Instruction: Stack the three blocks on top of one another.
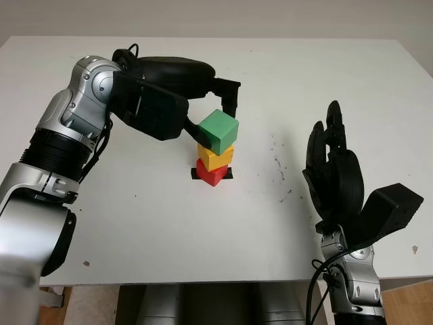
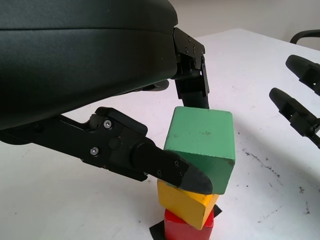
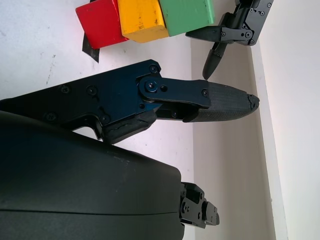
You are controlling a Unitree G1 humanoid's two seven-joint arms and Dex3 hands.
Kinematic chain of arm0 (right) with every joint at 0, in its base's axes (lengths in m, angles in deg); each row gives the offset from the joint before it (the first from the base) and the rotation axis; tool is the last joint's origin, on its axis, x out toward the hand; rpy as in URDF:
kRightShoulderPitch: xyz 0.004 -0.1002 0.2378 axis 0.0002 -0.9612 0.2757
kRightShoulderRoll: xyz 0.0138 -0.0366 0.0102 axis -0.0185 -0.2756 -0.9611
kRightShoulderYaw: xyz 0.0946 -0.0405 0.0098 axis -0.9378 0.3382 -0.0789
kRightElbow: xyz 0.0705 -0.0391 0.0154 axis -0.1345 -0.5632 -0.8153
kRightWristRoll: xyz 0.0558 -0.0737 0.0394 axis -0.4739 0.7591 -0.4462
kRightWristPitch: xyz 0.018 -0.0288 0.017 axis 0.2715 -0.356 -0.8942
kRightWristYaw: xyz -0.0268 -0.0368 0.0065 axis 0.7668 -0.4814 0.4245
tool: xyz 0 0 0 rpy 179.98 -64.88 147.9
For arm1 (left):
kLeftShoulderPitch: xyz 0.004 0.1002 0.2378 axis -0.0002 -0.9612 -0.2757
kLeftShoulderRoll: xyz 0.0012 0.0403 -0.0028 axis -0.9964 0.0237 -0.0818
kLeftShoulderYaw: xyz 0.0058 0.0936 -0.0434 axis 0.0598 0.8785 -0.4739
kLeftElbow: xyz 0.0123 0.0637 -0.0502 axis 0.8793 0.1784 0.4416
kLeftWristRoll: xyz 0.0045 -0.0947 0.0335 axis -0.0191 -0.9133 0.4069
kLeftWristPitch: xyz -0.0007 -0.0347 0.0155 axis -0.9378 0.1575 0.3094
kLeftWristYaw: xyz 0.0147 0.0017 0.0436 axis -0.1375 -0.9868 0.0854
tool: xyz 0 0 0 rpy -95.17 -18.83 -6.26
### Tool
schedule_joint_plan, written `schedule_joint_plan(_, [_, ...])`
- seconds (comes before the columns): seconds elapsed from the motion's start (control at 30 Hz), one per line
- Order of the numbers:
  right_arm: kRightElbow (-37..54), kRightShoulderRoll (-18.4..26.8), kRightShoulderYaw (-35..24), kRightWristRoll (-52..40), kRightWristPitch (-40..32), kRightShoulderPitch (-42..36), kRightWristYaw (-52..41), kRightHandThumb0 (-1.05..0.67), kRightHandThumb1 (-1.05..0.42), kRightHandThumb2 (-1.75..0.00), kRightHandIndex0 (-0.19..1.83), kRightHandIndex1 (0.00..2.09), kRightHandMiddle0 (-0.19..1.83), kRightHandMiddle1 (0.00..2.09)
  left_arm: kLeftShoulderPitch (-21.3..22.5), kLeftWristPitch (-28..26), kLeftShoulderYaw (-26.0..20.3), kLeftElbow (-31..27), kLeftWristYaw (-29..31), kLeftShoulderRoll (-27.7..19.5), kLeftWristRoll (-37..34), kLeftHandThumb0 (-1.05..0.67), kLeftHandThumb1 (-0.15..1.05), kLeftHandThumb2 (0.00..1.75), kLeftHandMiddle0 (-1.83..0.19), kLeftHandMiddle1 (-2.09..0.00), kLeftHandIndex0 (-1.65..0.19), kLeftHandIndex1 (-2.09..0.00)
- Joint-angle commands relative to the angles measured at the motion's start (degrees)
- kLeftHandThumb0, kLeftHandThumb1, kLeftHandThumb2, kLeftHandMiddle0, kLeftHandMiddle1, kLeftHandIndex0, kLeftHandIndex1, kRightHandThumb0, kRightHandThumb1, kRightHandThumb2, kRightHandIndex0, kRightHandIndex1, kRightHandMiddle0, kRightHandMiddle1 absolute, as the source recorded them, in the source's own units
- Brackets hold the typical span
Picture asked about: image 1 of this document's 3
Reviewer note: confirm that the black tape strip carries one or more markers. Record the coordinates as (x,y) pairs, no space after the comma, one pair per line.
(230,173)

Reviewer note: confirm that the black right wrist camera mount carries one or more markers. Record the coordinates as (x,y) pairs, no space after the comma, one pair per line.
(389,210)

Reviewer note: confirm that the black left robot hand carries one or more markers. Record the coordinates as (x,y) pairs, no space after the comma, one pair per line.
(176,74)

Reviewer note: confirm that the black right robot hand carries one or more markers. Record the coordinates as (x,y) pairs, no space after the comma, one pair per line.
(348,183)

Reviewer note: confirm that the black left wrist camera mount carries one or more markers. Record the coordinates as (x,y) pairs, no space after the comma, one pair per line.
(152,111)

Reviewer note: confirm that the green cube block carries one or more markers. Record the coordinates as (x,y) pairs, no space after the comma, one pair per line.
(220,130)

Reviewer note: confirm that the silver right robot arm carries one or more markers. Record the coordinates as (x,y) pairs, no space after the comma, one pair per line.
(358,284)

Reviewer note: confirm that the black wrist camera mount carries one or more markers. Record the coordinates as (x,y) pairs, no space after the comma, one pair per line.
(389,210)
(152,111)

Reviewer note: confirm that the white table frame beam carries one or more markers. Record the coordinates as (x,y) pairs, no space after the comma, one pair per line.
(52,296)
(406,284)

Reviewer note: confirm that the red cube block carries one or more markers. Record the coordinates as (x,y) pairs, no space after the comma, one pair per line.
(209,176)

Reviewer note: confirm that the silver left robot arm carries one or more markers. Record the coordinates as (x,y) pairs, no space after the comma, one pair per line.
(40,203)

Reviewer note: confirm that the yellow cube block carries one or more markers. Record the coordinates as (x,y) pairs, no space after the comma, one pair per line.
(216,160)

